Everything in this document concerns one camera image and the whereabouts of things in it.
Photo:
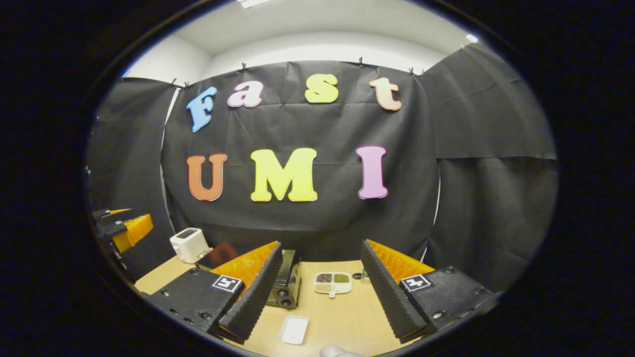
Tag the long ceiling light panel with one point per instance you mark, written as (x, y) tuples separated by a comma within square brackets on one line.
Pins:
[(253, 2)]

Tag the clear water bottle green label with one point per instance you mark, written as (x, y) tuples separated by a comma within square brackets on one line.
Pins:
[(365, 277)]

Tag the white toaster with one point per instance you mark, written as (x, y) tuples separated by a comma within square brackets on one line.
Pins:
[(188, 245)]

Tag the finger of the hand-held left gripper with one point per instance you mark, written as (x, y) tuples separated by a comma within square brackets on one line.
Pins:
[(101, 214), (111, 230)]

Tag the white divided dish with beans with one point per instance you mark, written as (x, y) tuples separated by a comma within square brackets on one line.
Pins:
[(332, 291)]

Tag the small white plastic tray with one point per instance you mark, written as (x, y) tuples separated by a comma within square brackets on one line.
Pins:
[(293, 329)]

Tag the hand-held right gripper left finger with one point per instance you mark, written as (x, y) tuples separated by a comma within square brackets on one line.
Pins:
[(258, 297)]

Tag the black electric oven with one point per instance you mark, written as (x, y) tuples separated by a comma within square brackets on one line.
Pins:
[(286, 282)]

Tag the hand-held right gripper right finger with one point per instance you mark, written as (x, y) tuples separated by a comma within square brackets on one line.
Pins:
[(389, 297)]

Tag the small ceiling light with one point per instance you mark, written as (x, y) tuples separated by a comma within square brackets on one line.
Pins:
[(472, 38)]

